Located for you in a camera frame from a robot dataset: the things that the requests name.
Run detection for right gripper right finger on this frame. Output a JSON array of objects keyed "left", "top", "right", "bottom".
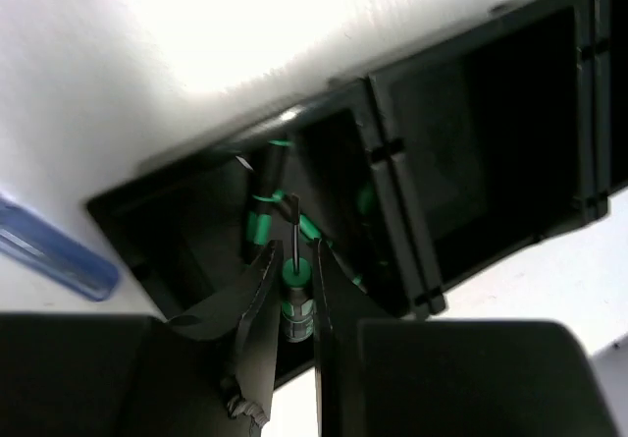
[{"left": 313, "top": 240, "right": 389, "bottom": 436}]

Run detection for blue handled screwdriver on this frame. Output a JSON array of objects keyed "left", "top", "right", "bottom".
[{"left": 1, "top": 198, "right": 120, "bottom": 301}]

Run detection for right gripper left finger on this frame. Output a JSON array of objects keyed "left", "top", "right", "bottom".
[{"left": 168, "top": 241, "right": 284, "bottom": 420}]

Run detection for black three-compartment tray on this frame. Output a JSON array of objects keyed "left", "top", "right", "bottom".
[{"left": 85, "top": 0, "right": 628, "bottom": 389}]

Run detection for green black precision screwdriver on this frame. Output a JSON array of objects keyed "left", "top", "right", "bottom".
[{"left": 243, "top": 137, "right": 291, "bottom": 264}]

